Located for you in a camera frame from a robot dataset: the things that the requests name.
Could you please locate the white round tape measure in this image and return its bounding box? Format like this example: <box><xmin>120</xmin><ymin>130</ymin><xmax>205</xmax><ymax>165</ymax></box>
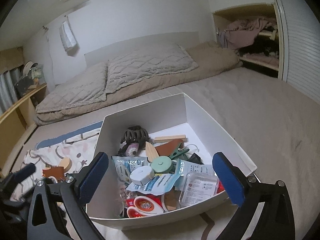
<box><xmin>130</xmin><ymin>166</ymin><xmax>155</xmax><ymax>186</ymax></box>

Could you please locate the green clip with white loop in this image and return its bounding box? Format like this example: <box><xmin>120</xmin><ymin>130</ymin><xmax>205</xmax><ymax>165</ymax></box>
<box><xmin>169</xmin><ymin>144</ymin><xmax>200</xmax><ymax>160</ymax></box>

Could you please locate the cartoon print blanket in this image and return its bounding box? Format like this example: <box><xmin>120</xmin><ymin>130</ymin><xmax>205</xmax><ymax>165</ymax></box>
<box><xmin>10</xmin><ymin>121</ymin><xmax>103</xmax><ymax>240</ymax></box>

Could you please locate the clear plastic case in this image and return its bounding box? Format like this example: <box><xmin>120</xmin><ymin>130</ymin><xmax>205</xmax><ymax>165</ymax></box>
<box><xmin>178</xmin><ymin>172</ymin><xmax>219</xmax><ymax>207</ymax></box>

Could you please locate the wooden side shelf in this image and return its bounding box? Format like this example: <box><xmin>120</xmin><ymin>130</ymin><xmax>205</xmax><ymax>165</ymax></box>
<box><xmin>1</xmin><ymin>83</ymin><xmax>47</xmax><ymax>177</ymax></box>

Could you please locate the red white round packet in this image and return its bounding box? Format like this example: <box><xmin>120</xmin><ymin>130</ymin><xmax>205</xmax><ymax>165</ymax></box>
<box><xmin>126</xmin><ymin>195</ymin><xmax>165</xmax><ymax>218</ymax></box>

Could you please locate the black hair claw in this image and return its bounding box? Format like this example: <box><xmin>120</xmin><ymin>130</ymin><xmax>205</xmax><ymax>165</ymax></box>
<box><xmin>120</xmin><ymin>125</ymin><xmax>149</xmax><ymax>146</ymax></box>

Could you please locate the leaf shaped wooden piece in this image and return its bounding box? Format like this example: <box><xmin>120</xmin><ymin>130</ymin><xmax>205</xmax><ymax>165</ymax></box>
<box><xmin>145</xmin><ymin>141</ymin><xmax>159</xmax><ymax>163</ymax></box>

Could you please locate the white shoe box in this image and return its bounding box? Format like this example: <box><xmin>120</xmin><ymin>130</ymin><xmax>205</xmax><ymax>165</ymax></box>
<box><xmin>86</xmin><ymin>93</ymin><xmax>257</xmax><ymax>230</ymax></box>

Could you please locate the blue white wipe packet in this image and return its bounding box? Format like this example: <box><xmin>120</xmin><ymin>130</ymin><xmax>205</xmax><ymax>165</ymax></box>
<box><xmin>126</xmin><ymin>173</ymin><xmax>180</xmax><ymax>196</ymax></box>

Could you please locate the brown leather piece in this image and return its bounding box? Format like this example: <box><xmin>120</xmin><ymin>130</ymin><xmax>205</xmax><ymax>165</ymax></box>
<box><xmin>155</xmin><ymin>139</ymin><xmax>184</xmax><ymax>157</ymax></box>

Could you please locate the green round tape measure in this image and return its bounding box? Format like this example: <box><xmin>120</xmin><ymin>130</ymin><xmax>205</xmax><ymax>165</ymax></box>
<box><xmin>151</xmin><ymin>156</ymin><xmax>172</xmax><ymax>173</ymax></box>

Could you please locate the wooden stick block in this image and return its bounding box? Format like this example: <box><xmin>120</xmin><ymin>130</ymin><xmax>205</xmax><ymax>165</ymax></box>
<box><xmin>153</xmin><ymin>134</ymin><xmax>188</xmax><ymax>143</ymax></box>

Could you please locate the left grey quilted pillow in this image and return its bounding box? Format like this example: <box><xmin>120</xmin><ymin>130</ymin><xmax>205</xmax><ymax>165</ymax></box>
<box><xmin>36</xmin><ymin>61</ymin><xmax>108</xmax><ymax>114</ymax></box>

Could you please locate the grey quilted pillow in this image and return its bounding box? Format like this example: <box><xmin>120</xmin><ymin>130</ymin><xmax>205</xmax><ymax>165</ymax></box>
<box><xmin>36</xmin><ymin>61</ymin><xmax>108</xmax><ymax>114</ymax></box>
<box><xmin>105</xmin><ymin>42</ymin><xmax>199</xmax><ymax>94</ymax></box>

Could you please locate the beige duvet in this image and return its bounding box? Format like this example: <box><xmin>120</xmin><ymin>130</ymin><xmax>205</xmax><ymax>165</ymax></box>
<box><xmin>34</xmin><ymin>41</ymin><xmax>241</xmax><ymax>126</ymax></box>

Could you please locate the right grey quilted pillow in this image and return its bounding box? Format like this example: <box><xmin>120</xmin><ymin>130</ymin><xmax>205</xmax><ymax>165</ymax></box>
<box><xmin>105</xmin><ymin>42</ymin><xmax>199</xmax><ymax>94</ymax></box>

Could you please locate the pile of clothes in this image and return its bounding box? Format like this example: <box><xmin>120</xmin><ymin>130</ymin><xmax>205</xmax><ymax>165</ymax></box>
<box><xmin>217</xmin><ymin>17</ymin><xmax>279</xmax><ymax>57</ymax></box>

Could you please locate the white wall bag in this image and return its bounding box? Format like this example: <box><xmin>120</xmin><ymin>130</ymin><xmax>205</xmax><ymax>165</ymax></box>
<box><xmin>59</xmin><ymin>21</ymin><xmax>77</xmax><ymax>53</ymax></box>

